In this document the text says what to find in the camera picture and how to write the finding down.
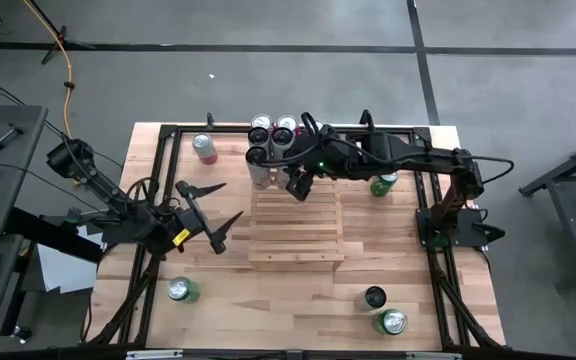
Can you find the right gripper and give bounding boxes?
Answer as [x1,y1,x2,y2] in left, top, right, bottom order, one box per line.
[287,113,364,179]

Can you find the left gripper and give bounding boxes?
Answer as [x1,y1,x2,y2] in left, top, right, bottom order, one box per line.
[155,180,245,255]

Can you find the red Coca-Cola can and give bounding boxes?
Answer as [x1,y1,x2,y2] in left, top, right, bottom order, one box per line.
[276,114,299,134]
[251,113,274,132]

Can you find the slatted wooden shelf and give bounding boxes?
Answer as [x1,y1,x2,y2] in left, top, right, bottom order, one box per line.
[247,130,347,274]

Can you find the yellow tag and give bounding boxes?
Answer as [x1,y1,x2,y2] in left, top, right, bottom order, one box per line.
[171,228,193,247]

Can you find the silver and red can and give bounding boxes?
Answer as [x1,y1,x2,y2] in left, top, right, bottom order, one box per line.
[191,132,219,166]

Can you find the green soda can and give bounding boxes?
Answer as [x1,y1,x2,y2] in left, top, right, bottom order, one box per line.
[369,171,400,198]
[166,275,202,305]
[371,308,409,337]

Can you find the grey clamp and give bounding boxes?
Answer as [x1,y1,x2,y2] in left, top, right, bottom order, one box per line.
[65,205,85,226]

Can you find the white paper sheets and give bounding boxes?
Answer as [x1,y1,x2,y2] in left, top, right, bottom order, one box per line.
[35,224,104,295]

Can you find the black support beam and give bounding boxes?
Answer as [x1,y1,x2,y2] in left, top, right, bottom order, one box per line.
[5,207,104,264]

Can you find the black tripod stand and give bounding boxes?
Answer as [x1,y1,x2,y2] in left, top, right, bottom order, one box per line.
[26,0,97,66]

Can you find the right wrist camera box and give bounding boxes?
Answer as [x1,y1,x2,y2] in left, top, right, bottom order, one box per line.
[286,169,315,203]

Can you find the black metal table frame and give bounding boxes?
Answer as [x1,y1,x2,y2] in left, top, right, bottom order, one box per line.
[82,122,507,351]

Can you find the silver metal bracket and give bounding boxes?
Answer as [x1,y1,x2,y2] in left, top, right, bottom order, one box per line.
[125,349,184,360]
[405,351,462,360]

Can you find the yellow power cable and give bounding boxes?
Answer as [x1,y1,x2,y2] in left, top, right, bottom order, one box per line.
[21,0,77,141]

